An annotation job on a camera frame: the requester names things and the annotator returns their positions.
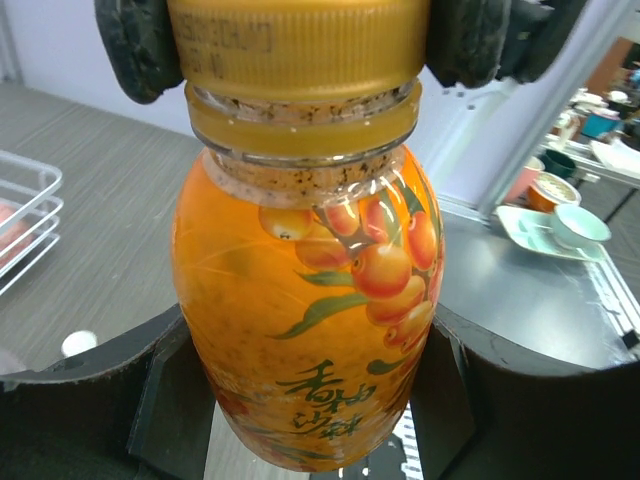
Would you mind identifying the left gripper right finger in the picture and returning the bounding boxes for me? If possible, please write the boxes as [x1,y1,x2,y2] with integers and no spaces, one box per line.
[411,306,639,479]

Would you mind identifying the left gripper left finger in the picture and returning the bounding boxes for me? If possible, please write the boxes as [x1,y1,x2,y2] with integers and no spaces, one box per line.
[1,305,215,479]

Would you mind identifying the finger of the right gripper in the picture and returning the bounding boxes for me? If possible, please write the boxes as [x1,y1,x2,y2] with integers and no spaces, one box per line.
[425,0,586,89]
[94,0,183,104]

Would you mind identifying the orange bottle cap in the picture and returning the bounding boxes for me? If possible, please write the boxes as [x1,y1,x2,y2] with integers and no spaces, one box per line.
[167,0,430,101]

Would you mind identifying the orange juice bottle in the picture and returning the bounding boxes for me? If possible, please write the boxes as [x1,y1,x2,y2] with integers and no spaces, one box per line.
[171,81,445,472]

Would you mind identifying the white bottle cap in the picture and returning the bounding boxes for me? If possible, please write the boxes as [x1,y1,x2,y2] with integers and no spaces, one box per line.
[61,330,98,358]

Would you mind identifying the light green tray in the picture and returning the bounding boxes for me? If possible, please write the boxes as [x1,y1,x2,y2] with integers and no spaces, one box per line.
[495,205,606,262]

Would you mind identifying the teal cup on tray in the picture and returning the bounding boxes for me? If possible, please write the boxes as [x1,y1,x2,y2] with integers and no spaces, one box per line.
[550,204,611,249]

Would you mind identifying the pink patterned bowl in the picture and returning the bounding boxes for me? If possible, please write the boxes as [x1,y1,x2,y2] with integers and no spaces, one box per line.
[0,220,33,267]

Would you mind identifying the white wire dish rack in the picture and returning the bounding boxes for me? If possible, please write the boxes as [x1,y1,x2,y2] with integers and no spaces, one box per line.
[1,150,64,293]

